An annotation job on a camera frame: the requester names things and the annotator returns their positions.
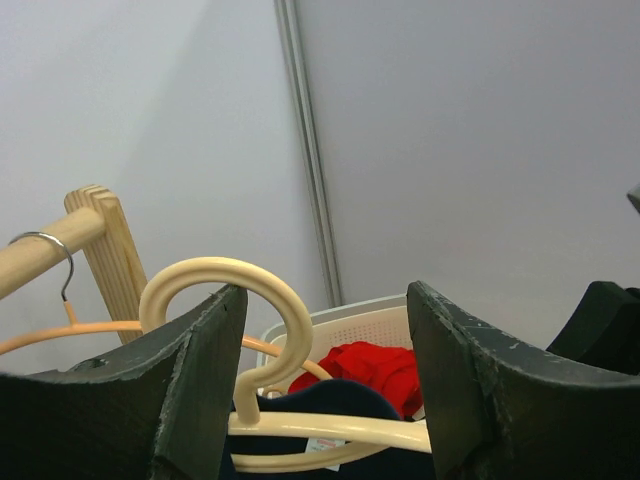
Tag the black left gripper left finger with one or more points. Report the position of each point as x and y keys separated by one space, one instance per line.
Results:
x=155 y=408

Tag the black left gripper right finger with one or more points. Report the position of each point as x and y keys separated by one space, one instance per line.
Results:
x=499 y=408

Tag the red t shirt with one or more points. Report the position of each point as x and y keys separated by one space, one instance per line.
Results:
x=366 y=380

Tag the cream plastic hook hanger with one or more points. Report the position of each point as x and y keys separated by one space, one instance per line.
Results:
x=165 y=285

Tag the navy t shirt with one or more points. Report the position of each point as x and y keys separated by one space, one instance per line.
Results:
x=334 y=429

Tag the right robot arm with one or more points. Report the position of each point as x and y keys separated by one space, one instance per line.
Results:
x=603 y=331

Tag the white laundry basket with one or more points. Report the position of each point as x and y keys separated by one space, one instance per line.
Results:
x=382 y=322

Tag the wooden clothes rack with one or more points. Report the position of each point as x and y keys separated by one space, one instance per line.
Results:
x=95 y=224

